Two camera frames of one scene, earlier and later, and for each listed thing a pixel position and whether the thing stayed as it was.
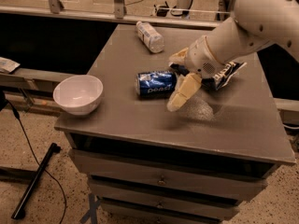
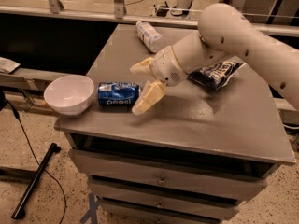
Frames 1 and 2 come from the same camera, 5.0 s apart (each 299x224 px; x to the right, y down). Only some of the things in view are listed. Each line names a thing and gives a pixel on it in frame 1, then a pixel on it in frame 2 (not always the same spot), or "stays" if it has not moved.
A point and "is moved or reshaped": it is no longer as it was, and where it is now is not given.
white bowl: [78, 94] is moved or reshaped
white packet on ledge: [7, 64] stays
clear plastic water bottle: [152, 40] stays
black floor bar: [19, 213] stays
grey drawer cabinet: [148, 164] stays
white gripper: [199, 59] to [164, 65]
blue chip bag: [227, 74] stays
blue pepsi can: [155, 84] is moved or reshaped
